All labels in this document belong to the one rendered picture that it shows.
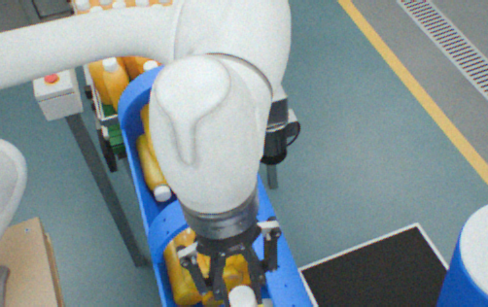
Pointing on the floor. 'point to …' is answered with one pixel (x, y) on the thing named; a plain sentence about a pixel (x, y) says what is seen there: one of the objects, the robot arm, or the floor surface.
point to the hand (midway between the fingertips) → (239, 289)
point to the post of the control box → (104, 186)
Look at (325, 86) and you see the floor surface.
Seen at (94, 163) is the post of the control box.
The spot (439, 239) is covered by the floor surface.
